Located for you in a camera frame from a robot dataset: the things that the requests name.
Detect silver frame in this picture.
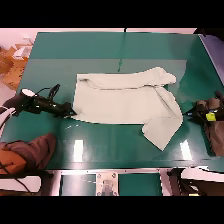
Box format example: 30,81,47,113
43,167,175,197

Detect black cable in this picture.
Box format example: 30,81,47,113
0,162,34,195
34,86,53,98

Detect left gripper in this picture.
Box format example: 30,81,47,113
48,101,78,119

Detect orange garment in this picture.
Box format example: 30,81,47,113
0,148,28,176

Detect olive garment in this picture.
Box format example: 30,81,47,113
194,95,224,158

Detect cardboard box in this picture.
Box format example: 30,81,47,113
0,46,32,92

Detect brown garment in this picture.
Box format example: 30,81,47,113
0,132,57,175

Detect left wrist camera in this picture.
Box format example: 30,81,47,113
48,83,62,101

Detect pale green shirt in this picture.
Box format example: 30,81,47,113
72,66,185,152

